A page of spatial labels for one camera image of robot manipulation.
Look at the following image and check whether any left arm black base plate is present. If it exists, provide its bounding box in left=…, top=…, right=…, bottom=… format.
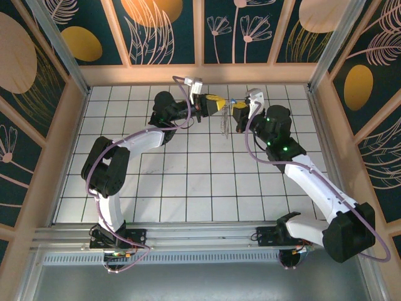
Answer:
left=89, top=228, right=148, bottom=251

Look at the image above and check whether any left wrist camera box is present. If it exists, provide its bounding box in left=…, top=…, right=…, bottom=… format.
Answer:
left=184, top=76, right=204, bottom=95

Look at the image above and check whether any grey metal panel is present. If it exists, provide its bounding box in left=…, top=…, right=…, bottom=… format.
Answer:
left=31, top=265, right=377, bottom=301

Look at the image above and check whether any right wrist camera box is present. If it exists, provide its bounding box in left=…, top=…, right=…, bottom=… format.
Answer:
left=244, top=88, right=266, bottom=120

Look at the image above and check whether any aluminium side rail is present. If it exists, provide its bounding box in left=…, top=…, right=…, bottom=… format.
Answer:
left=305, top=90, right=353, bottom=222

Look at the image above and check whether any small circuit board with wires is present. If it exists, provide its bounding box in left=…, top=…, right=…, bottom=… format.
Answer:
left=102, top=249, right=140, bottom=261
left=278, top=244, right=314, bottom=270

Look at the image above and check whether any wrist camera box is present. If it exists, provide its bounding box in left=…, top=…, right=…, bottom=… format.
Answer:
left=184, top=76, right=204, bottom=95
left=244, top=88, right=266, bottom=120

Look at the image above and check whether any aluminium corner post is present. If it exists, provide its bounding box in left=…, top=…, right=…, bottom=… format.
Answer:
left=308, top=0, right=368, bottom=94
left=24, top=0, right=92, bottom=97

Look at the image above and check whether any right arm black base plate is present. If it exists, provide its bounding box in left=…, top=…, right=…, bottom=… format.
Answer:
left=255, top=225, right=314, bottom=248

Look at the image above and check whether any grey slotted cable duct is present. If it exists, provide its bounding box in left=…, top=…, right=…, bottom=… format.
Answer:
left=42, top=252, right=283, bottom=267

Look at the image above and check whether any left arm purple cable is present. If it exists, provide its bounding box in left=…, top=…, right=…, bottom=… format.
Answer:
left=85, top=75, right=201, bottom=273

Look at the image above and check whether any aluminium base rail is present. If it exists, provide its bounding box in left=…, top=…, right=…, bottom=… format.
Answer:
left=29, top=221, right=369, bottom=251

